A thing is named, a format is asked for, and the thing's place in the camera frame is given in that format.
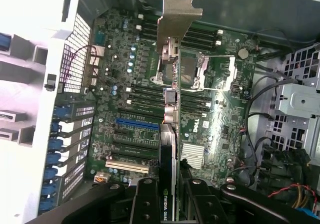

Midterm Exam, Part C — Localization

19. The white expansion slot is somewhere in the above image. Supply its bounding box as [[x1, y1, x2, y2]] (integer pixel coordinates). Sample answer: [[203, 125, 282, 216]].
[[104, 158, 150, 174]]

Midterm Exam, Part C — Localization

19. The silver chipset heatsink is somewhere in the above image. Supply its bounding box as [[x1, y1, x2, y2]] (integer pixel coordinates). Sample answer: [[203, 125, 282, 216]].
[[181, 142, 206, 170]]

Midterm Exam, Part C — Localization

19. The blue expansion slot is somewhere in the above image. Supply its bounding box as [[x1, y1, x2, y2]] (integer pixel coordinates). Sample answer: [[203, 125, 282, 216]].
[[114, 118, 161, 132]]

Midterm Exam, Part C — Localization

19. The green Dell motherboard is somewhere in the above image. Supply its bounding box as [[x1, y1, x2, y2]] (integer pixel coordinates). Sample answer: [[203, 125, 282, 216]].
[[84, 6, 259, 185]]

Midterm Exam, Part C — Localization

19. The blue expansion card latch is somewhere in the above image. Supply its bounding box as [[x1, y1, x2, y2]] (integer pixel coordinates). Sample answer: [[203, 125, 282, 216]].
[[50, 122, 63, 138], [53, 106, 71, 122], [48, 138, 64, 153], [46, 152, 63, 167]]

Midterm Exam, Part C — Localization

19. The CPU socket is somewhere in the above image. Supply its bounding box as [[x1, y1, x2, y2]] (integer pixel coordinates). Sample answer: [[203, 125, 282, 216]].
[[149, 48, 209, 90]]

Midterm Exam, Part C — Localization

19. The silver socket cover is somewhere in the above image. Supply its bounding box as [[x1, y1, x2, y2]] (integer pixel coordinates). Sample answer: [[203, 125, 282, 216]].
[[206, 55, 239, 92]]

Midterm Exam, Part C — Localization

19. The silver disk bay cage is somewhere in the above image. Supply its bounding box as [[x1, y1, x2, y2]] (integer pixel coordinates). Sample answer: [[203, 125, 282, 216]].
[[273, 42, 320, 160]]

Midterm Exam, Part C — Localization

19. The round coin battery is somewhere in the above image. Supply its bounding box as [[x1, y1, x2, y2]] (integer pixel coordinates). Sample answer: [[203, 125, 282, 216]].
[[237, 47, 250, 59]]

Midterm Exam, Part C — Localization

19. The black open PC case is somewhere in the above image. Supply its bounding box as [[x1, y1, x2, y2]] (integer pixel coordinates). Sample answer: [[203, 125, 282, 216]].
[[0, 0, 320, 224]]

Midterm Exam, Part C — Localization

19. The red black twisted wire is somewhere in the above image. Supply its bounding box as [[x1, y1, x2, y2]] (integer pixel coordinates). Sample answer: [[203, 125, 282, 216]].
[[64, 44, 101, 85]]

